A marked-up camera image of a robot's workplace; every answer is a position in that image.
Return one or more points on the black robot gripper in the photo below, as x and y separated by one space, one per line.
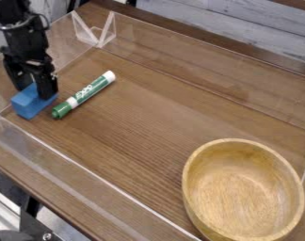
26 52

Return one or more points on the blue foam block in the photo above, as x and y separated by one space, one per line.
27 104

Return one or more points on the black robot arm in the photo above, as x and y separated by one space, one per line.
16 6

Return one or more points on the brown wooden bowl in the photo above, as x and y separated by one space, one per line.
242 191

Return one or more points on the green Expo marker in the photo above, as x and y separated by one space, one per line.
63 108

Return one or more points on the clear acrylic tray walls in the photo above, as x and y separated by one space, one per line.
104 167

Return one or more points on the black metal table frame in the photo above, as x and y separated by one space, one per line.
31 229

